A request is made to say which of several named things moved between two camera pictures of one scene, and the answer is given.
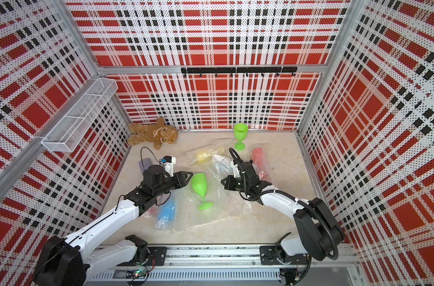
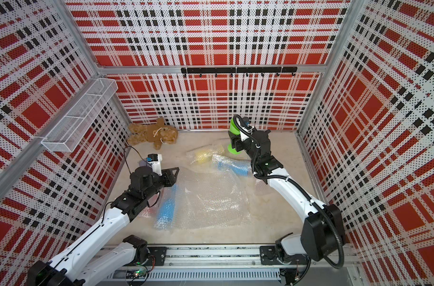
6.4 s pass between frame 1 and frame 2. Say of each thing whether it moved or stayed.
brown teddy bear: stayed
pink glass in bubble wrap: stayed
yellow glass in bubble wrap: stayed
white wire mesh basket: stayed
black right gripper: moved
